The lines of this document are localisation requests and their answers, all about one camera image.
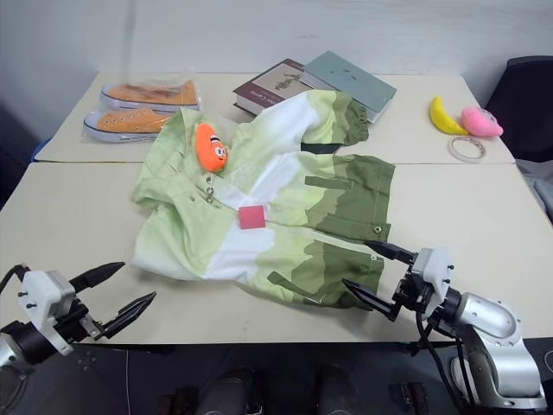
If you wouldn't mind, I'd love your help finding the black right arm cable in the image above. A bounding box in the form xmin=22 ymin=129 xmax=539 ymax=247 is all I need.
xmin=409 ymin=314 xmax=481 ymax=410

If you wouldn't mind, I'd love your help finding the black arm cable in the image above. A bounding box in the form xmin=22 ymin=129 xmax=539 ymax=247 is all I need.
xmin=0 ymin=263 xmax=32 ymax=296
xmin=409 ymin=314 xmax=481 ymax=410

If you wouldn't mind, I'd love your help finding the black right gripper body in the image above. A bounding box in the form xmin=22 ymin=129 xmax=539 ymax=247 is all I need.
xmin=390 ymin=263 xmax=438 ymax=323

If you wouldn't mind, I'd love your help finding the yellow banana plush toy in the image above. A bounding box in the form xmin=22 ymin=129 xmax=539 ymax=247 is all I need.
xmin=429 ymin=95 xmax=470 ymax=137

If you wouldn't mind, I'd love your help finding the black office chair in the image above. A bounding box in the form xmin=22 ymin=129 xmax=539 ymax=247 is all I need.
xmin=482 ymin=55 xmax=553 ymax=162

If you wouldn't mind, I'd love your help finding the orange plush toy with face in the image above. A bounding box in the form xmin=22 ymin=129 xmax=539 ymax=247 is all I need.
xmin=194 ymin=122 xmax=231 ymax=175

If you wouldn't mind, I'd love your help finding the brown hardcover book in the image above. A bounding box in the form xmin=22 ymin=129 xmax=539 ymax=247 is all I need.
xmin=232 ymin=58 xmax=308 ymax=118

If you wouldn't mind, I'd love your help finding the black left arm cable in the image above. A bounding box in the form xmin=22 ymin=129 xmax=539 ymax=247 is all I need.
xmin=0 ymin=263 xmax=32 ymax=296

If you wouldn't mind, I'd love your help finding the pink plush toy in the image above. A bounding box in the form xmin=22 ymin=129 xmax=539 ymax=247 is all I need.
xmin=460 ymin=106 xmax=505 ymax=139

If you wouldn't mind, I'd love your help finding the roll of adhesive tape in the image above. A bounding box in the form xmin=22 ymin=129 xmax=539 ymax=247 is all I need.
xmin=446 ymin=135 xmax=486 ymax=163

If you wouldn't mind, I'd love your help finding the orange canvas sneaker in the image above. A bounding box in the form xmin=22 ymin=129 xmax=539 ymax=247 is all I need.
xmin=82 ymin=108 xmax=183 ymax=143
xmin=99 ymin=80 xmax=201 ymax=112

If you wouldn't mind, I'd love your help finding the grey-green hardcover book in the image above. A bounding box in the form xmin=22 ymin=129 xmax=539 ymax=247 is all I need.
xmin=301 ymin=50 xmax=398 ymax=125

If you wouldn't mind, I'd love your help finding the pink square tag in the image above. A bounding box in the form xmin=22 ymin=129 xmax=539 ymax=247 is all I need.
xmin=238 ymin=204 xmax=267 ymax=232

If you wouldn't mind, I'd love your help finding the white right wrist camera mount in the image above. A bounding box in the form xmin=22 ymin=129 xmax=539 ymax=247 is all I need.
xmin=410 ymin=246 xmax=454 ymax=310

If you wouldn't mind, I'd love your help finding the grey cloth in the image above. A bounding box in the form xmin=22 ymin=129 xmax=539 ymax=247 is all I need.
xmin=515 ymin=157 xmax=553 ymax=220

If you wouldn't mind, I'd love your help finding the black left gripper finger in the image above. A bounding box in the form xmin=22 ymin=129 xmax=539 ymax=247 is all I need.
xmin=67 ymin=261 xmax=127 ymax=296
xmin=92 ymin=290 xmax=158 ymax=342

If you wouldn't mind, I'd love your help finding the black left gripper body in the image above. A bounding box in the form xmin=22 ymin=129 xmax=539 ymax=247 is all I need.
xmin=54 ymin=296 xmax=98 ymax=345

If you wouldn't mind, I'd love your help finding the metal keychain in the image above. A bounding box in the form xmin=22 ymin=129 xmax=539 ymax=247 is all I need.
xmin=203 ymin=172 xmax=218 ymax=204

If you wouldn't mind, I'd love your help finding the clear plastic bag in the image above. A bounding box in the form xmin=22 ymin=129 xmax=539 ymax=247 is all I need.
xmin=79 ymin=69 xmax=205 ymax=144

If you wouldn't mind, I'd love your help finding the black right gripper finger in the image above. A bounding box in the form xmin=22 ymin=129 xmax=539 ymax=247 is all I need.
xmin=365 ymin=240 xmax=418 ymax=265
xmin=340 ymin=278 xmax=399 ymax=322

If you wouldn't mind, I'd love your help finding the green and white zip jacket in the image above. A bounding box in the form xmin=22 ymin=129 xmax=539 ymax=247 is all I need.
xmin=130 ymin=89 xmax=397 ymax=311

